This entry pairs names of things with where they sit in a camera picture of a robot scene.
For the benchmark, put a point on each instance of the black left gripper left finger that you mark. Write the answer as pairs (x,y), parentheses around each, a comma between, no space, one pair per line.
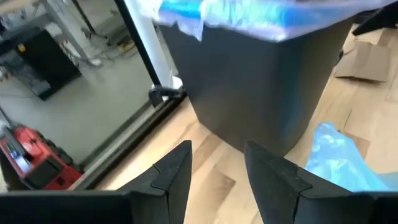
(93,208)

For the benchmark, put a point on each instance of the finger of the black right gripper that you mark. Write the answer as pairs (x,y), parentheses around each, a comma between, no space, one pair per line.
(379,21)

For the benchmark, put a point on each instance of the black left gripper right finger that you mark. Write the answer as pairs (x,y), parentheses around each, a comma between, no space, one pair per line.
(311,208)

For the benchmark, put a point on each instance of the brown cardboard piece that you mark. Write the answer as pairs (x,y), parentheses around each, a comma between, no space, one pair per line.
(363,62)

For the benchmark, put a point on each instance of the blue plastic trash bag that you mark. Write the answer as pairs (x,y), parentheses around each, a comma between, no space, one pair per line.
(335,161)

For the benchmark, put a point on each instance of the black plastic trash bin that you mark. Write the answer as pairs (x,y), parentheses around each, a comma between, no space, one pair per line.
(248,87)

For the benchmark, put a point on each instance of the red tool case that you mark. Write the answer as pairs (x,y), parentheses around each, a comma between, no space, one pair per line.
(37,161)

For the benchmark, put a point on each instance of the black floor case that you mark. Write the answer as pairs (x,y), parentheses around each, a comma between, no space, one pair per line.
(46,62)

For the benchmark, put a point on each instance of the grey metal workbench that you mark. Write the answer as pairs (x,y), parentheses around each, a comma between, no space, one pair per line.
(62,28)

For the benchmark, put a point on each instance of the black aluminium table frame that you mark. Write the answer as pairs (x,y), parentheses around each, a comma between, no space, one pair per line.
(124,140)

